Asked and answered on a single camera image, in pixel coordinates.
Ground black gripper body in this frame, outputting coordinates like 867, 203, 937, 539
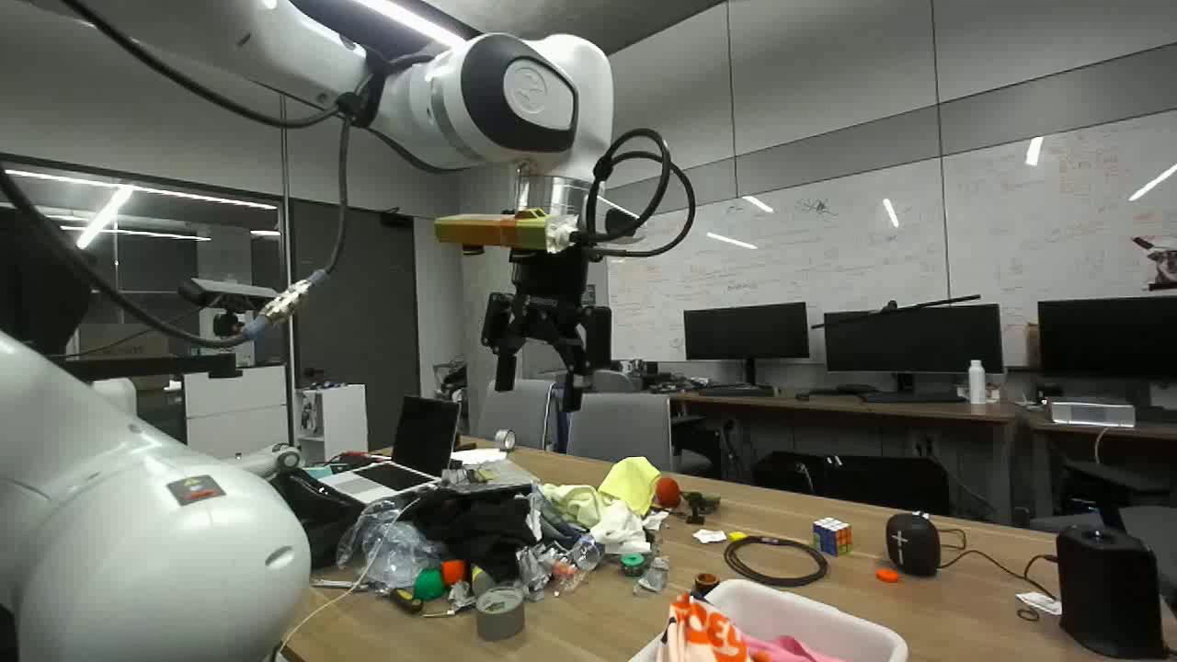
478, 249, 615, 372

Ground pink shirt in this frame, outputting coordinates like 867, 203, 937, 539
732, 633, 848, 662

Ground white plastic basket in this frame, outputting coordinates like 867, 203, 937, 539
624, 577, 911, 662

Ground grey office chair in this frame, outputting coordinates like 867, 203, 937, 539
473, 380, 563, 453
563, 388, 679, 474

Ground silver laptop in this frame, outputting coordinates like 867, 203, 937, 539
316, 394, 463, 508

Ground grey flat box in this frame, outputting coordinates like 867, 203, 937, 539
436, 446, 539, 496

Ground yellow cloth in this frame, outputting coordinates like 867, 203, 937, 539
596, 453, 666, 518

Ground dark door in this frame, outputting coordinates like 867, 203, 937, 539
291, 197, 423, 453

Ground pale white cloth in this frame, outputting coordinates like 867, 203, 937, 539
536, 478, 656, 562

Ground black cloth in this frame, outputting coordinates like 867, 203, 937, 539
401, 484, 543, 581

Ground black computer monitor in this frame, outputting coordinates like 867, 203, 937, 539
1032, 294, 1177, 381
820, 302, 1007, 396
679, 302, 813, 388

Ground black green hand tool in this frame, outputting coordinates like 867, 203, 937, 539
675, 489, 727, 529

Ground small white box cabinet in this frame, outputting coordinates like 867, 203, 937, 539
295, 381, 373, 462

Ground clear plastic bag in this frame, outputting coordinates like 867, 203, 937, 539
343, 491, 445, 597

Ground black bag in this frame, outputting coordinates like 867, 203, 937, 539
270, 461, 373, 568

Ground wooden computer desk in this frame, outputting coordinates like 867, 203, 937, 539
1016, 408, 1177, 518
669, 388, 1024, 527

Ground Rubik's cube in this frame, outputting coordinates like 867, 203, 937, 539
810, 515, 854, 557

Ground black office chair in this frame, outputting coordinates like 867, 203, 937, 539
745, 450, 955, 518

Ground ceiling light strip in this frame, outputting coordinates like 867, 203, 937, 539
344, 0, 470, 50

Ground black keyboard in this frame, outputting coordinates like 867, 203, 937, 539
858, 387, 972, 408

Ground black oval speaker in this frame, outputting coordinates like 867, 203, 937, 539
883, 511, 944, 581

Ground small white adapter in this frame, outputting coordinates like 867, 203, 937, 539
1013, 587, 1065, 620

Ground white flat device box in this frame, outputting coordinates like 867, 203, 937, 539
1049, 396, 1139, 431

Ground dark office chair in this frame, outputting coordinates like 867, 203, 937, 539
1060, 457, 1177, 532

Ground black cylinder speaker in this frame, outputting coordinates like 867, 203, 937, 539
1057, 523, 1170, 658

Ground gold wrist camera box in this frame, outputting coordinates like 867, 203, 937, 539
433, 208, 581, 256

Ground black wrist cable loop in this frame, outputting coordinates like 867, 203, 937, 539
581, 126, 699, 260

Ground silver cable connector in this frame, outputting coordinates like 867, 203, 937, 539
252, 268, 331, 327

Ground black coiled cable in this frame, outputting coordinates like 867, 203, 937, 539
721, 532, 832, 587

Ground black camera on stand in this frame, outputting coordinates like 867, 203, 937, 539
180, 275, 283, 340

